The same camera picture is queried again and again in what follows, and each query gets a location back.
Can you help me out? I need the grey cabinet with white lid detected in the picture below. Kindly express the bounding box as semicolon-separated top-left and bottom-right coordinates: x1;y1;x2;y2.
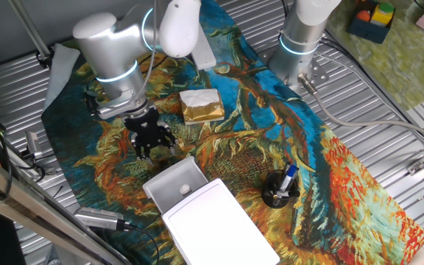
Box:
161;178;281;265

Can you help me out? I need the dark blue toy box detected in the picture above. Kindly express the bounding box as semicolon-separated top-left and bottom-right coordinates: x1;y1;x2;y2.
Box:
347;0;396;45

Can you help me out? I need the blue capped white marker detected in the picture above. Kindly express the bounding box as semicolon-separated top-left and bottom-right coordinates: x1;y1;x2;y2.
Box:
276;163;300;196

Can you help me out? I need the green patterned mat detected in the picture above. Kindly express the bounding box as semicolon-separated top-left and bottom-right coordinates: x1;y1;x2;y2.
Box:
324;0;424;111

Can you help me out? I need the black pen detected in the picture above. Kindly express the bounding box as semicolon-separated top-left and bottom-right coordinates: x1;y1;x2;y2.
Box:
272;188;301;200

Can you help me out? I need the white power strip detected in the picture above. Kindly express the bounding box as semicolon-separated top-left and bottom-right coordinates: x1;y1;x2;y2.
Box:
191;24;217;71

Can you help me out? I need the grey clamp device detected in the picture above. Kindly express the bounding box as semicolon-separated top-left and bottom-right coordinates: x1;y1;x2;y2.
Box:
25;130;43;160

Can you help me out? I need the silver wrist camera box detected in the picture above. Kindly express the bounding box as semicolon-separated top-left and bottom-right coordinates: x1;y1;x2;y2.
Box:
85;90;149;121

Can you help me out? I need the grey tripod pole with clamp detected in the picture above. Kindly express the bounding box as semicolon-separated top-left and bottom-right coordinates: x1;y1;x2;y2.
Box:
7;0;55;70

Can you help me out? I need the large aluminium frame beam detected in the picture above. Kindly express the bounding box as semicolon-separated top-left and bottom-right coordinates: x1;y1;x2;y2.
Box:
0;146;132;265

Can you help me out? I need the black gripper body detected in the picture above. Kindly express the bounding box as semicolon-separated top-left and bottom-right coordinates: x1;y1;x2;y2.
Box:
123;108;168;149

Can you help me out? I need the gold and white tissue pack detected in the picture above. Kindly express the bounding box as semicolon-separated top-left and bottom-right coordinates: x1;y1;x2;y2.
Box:
179;88;226;126

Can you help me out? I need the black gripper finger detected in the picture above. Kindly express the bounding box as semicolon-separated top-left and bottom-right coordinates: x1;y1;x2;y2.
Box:
130;132;154;163
159;121;178;156

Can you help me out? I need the black camera cable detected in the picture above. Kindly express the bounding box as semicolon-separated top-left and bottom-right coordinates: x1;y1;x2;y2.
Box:
125;224;160;265

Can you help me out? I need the black pen holder cup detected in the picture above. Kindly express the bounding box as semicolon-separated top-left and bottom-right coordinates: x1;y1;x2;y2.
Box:
261;169;301;210

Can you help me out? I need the silver finned camera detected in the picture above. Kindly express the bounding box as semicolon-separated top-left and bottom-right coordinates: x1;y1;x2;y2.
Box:
74;205;134;233

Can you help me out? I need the sunflower painting cloth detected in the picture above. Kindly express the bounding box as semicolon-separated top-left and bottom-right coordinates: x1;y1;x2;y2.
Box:
41;0;424;265

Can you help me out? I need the yellow toy block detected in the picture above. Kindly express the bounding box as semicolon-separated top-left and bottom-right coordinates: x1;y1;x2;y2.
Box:
370;7;395;27

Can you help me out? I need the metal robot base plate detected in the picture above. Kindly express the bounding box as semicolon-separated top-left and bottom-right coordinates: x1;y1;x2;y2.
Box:
258;47;331;95

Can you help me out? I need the grey hose with metal connector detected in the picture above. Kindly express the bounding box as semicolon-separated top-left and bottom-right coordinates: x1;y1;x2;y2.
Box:
297;72;424;145

